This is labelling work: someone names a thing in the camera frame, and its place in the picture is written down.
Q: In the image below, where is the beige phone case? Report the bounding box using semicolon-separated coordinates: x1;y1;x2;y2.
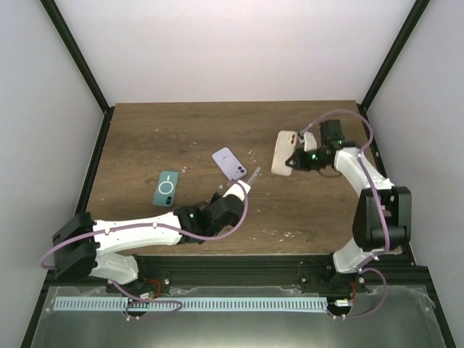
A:
270;130;298;176

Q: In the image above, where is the black screen phone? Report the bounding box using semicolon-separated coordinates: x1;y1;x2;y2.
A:
246;167;261;186

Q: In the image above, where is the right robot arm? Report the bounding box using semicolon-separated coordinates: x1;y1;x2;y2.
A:
285;120;412;292

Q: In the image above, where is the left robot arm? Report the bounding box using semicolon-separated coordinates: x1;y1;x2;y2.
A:
51;186;247;293

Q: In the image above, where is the lilac cased phone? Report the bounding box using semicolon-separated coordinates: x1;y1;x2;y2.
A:
212;147;247;181

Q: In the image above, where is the green cased phone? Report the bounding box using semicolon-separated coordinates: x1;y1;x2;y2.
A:
152;170;179;207

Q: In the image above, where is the light blue slotted strip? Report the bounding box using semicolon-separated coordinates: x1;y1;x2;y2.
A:
53;297;328;312

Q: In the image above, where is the metal front plate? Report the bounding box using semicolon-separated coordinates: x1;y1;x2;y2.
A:
31;286;449;347

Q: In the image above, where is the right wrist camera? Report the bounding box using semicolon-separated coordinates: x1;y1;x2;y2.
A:
298;131;318;152

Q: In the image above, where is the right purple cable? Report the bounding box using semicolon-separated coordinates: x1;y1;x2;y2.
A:
299;109;392;320

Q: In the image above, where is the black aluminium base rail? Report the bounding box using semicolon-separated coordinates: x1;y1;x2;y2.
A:
46;253;431;294

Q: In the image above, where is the right black frame post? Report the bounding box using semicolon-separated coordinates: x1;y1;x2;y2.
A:
360;0;432;109

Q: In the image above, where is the black frame post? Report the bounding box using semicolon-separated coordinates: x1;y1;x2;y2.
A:
360;0;432;109
38;0;111;113

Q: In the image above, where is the left black frame post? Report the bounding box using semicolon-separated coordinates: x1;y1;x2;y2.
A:
38;0;111;113

